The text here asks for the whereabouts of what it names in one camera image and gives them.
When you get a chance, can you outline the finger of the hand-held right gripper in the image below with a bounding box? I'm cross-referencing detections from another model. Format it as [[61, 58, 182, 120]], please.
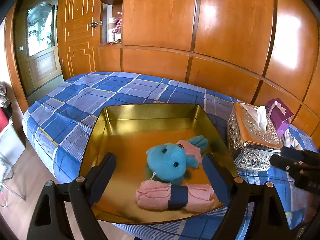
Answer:
[[269, 154, 305, 178], [279, 146, 320, 167]]

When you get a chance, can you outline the red object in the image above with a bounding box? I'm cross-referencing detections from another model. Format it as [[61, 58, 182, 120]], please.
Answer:
[[0, 107, 10, 132]]

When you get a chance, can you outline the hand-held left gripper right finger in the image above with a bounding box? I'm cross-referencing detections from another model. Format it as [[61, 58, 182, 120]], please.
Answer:
[[202, 153, 302, 240]]

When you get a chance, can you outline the silver ornate tissue box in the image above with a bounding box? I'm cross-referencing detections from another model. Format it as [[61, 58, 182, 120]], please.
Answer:
[[227, 102, 283, 172]]

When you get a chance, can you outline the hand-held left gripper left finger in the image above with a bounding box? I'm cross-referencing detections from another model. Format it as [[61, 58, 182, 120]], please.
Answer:
[[26, 152, 118, 240]]

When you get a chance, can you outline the bed with blue plaid sheet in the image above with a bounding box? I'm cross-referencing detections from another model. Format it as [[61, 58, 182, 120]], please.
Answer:
[[22, 72, 320, 240]]

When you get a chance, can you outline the gold metal tin tray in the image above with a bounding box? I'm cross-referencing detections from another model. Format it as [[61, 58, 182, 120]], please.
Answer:
[[79, 103, 240, 224]]

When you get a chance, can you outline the white storage bin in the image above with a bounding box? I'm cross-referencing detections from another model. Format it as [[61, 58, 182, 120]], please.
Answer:
[[0, 120, 27, 167]]

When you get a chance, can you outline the wooden wardrobe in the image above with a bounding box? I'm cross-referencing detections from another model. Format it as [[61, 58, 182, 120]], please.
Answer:
[[97, 0, 320, 137]]

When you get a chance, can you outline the wooden panel door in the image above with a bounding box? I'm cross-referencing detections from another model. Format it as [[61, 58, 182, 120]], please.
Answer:
[[57, 0, 103, 80]]

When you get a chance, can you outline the white tissue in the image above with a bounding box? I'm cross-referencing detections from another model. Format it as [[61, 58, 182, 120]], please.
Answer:
[[257, 106, 268, 132]]

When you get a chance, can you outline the purple cardboard box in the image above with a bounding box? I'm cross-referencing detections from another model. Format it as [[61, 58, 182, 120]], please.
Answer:
[[265, 98, 294, 137]]

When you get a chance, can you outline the pink rolled towel blue band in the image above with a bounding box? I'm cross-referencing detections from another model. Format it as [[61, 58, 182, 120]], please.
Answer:
[[135, 180, 215, 211]]

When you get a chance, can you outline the metal wire frame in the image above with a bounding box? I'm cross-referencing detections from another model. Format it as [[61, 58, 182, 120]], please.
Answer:
[[0, 152, 27, 207]]

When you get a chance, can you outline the wooden door with glass pane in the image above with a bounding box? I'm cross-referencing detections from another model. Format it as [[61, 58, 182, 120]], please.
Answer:
[[14, 1, 63, 98]]

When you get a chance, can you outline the blue plush toy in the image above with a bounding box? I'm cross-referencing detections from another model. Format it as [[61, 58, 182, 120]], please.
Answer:
[[146, 135, 209, 182]]

